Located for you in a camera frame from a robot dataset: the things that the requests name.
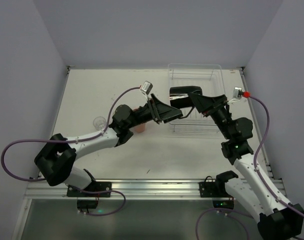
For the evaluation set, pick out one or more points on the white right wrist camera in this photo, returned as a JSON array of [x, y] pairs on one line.
[[236, 95]]

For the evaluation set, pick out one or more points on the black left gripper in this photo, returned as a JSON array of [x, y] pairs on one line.
[[154, 110]]

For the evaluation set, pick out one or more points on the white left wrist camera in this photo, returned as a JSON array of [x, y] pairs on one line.
[[146, 88]]

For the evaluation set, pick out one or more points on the left black controller box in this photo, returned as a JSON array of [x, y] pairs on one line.
[[86, 205]]

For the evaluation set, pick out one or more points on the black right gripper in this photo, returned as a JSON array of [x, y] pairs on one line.
[[215, 106]]

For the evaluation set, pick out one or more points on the right black controller box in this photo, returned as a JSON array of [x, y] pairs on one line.
[[223, 204]]

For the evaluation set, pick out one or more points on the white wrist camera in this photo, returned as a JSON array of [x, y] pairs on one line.
[[146, 88], [236, 95]]

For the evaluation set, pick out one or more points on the black metal mug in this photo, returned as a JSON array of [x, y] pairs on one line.
[[179, 97]]

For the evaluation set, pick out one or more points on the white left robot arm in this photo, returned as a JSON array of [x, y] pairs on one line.
[[56, 159]]

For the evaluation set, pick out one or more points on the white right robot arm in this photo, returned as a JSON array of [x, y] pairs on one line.
[[276, 217]]

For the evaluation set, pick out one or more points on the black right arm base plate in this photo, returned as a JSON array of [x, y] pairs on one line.
[[212, 189]]

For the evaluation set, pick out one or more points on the black controller box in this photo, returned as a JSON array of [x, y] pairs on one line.
[[223, 204], [86, 205]]

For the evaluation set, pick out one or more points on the clear wire dish rack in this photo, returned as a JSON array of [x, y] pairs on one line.
[[207, 76]]

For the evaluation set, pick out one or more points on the clear faceted glass cup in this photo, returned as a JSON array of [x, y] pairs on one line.
[[99, 123]]

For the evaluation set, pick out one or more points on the pink plastic cup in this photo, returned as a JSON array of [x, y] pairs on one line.
[[140, 128]]

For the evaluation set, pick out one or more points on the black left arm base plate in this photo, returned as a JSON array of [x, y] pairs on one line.
[[93, 187]]

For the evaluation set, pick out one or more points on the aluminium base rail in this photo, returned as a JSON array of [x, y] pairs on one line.
[[133, 189]]

